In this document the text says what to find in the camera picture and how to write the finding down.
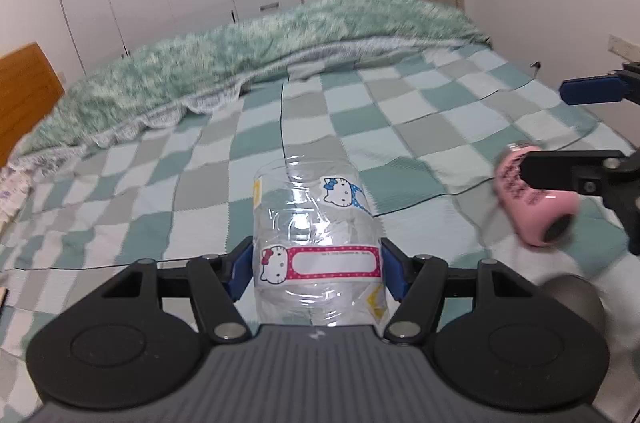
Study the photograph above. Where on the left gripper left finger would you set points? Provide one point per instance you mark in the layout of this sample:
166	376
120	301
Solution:
216	283

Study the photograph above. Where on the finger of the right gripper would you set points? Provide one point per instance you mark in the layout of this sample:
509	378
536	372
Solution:
596	89
556	170

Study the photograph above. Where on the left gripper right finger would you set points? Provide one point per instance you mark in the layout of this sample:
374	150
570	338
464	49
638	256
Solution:
417	284

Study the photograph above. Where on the pink tumbler cup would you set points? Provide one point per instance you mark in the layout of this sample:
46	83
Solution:
539	217

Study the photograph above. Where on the clear plastic Hello Kitty cup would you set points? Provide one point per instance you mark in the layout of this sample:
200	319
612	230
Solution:
317	248

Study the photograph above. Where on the blue cartoon steel cup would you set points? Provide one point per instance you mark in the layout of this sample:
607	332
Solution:
578	295

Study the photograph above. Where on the checkered green bed sheet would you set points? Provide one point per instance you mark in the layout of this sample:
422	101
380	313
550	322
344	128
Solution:
424	134

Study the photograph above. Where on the green floral duvet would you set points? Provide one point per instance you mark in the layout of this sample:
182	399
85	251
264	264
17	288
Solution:
200	72

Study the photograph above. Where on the floral ruffled pillow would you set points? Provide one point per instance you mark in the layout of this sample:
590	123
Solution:
15	187

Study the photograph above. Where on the orange wooden headboard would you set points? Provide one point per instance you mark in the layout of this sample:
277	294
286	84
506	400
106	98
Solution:
29	89

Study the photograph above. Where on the white wall socket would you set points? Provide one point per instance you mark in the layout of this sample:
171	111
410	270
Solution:
624	49

